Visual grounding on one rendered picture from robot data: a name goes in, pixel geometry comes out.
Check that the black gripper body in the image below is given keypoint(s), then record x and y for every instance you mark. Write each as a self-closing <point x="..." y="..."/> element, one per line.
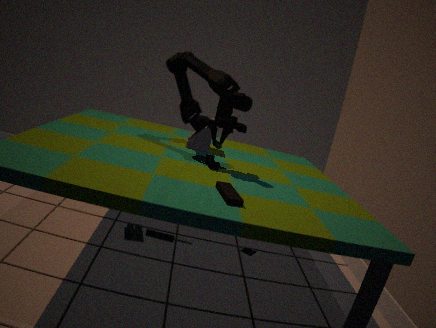
<point x="204" y="120"/>

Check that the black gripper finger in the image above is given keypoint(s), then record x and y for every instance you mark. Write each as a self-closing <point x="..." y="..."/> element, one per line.
<point x="224" y="134"/>
<point x="213" y="132"/>

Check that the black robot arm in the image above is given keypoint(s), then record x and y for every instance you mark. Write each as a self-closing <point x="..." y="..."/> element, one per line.
<point x="218" y="81"/>

